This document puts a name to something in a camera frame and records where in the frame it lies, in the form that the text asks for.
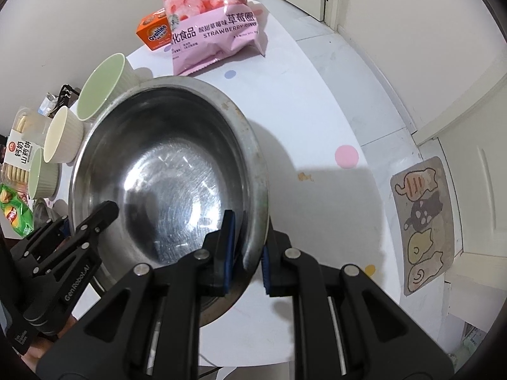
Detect cream ribbed ramekin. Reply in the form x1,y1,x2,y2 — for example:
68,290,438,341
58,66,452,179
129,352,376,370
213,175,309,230
43,105,86,164

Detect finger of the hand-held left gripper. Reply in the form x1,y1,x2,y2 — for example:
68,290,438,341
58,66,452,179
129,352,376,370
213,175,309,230
10,218,66,275
67,201,119,254

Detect orange cardboard box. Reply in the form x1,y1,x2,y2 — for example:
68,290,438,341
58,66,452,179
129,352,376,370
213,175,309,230
136,11,172,51

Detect cartoon animal floor mat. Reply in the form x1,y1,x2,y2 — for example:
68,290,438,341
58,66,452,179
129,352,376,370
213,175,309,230
390,156,456,297

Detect tall green ribbed cup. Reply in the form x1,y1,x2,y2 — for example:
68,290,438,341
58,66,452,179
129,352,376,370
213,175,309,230
76,53,141,123

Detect green ribbed ramekin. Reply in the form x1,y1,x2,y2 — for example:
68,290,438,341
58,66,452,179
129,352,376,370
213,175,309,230
27,147,62,200

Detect person's left hand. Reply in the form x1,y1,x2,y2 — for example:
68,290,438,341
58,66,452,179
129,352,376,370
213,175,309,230
22,314,80,369

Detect clear plastic bag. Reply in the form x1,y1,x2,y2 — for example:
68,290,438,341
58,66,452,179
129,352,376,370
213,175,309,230
39,93,60,115

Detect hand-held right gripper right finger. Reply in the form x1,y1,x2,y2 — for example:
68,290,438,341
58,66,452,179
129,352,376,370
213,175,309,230
261,225,456,380

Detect white printed tablecloth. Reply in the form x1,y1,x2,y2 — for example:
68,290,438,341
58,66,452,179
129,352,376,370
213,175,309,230
51,0,420,369

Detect large stainless steel bowl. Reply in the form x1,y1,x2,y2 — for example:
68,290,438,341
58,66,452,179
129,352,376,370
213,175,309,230
68,76,271,329

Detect pink snack bag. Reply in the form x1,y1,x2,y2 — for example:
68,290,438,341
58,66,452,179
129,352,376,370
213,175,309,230
159,0,267,77

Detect clear biscuit package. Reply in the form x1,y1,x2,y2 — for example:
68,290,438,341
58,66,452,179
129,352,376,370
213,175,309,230
0,107,54,199

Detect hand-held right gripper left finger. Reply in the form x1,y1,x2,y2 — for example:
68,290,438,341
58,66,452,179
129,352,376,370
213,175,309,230
37,209,238,380

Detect green potato chip bag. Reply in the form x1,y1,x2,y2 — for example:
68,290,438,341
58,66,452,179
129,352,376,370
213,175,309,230
0,183,34,239

